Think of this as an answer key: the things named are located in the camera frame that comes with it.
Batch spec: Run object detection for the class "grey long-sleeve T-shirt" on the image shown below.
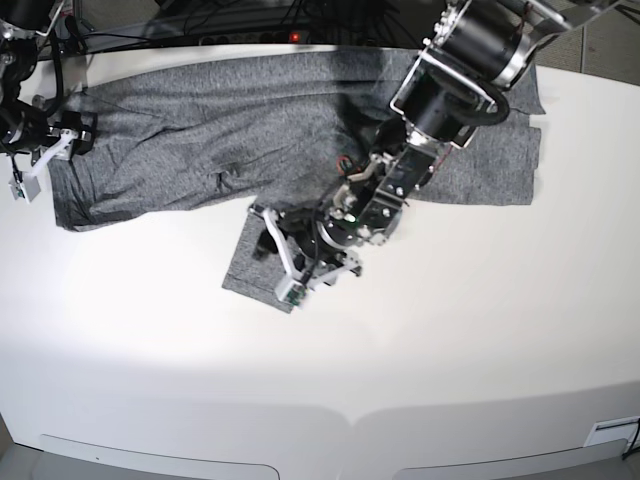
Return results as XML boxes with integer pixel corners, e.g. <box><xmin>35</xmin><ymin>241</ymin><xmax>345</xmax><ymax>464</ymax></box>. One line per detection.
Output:
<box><xmin>49</xmin><ymin>47</ymin><xmax>545</xmax><ymax>313</ymax></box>

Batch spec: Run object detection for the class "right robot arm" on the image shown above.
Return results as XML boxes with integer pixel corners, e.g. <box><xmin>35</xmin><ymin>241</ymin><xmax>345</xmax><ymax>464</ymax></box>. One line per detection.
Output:
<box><xmin>1</xmin><ymin>1</ymin><xmax>97</xmax><ymax>160</ymax></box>

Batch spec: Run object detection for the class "white power strip red switch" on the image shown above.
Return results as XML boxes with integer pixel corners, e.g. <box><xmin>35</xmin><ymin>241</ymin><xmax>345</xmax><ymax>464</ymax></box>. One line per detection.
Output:
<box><xmin>198</xmin><ymin>30</ymin><xmax>309</xmax><ymax>46</ymax></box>

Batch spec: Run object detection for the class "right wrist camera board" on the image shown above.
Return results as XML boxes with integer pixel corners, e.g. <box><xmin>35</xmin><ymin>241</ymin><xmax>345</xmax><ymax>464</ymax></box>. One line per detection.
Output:
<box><xmin>8</xmin><ymin>171</ymin><xmax>41</xmax><ymax>204</ymax></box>

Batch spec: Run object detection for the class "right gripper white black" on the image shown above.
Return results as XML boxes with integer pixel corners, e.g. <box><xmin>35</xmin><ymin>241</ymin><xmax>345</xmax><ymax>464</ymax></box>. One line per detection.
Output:
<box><xmin>1</xmin><ymin>110</ymin><xmax>98</xmax><ymax>164</ymax></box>

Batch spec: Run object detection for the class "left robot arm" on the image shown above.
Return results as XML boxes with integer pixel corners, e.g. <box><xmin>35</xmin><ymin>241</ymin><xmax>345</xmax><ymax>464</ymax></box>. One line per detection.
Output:
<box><xmin>251</xmin><ymin>1</ymin><xmax>623</xmax><ymax>306</ymax></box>

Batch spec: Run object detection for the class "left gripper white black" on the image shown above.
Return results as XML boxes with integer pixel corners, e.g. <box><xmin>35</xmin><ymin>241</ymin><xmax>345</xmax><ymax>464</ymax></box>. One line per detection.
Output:
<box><xmin>249</xmin><ymin>203</ymin><xmax>362</xmax><ymax>292</ymax></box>

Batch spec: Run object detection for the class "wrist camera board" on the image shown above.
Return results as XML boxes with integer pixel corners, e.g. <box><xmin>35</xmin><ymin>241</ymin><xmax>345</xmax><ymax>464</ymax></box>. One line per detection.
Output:
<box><xmin>8</xmin><ymin>171</ymin><xmax>41</xmax><ymax>204</ymax></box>
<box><xmin>275</xmin><ymin>276</ymin><xmax>309</xmax><ymax>308</ymax></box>

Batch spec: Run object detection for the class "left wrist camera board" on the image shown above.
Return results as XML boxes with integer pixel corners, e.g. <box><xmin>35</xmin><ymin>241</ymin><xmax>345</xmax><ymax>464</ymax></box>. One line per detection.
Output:
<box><xmin>275</xmin><ymin>276</ymin><xmax>309</xmax><ymax>308</ymax></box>

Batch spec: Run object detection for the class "white label plate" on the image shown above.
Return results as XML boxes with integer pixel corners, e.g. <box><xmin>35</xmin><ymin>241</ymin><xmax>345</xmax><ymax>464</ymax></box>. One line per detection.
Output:
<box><xmin>584</xmin><ymin>416</ymin><xmax>639</xmax><ymax>448</ymax></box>

